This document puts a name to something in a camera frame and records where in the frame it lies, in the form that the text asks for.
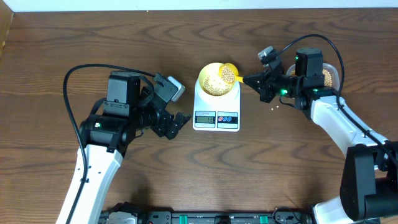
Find soybeans pile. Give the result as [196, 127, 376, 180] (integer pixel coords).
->
[287, 69, 333, 88]

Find soybeans in bowl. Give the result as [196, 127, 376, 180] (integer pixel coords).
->
[202, 75, 233, 96]

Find yellow measuring scoop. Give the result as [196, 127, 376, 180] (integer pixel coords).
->
[219, 63, 243, 84]

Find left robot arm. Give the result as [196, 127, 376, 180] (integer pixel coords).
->
[57, 71, 191, 223]

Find pale yellow bowl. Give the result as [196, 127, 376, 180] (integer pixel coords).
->
[198, 62, 235, 96]

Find white digital kitchen scale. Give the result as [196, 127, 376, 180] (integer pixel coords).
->
[192, 77, 241, 132]

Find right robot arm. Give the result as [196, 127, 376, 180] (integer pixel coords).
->
[243, 47, 397, 223]

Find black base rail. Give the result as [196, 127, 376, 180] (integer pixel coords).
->
[98, 202, 314, 224]

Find clear plastic container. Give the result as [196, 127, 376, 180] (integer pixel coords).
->
[284, 62, 340, 90]

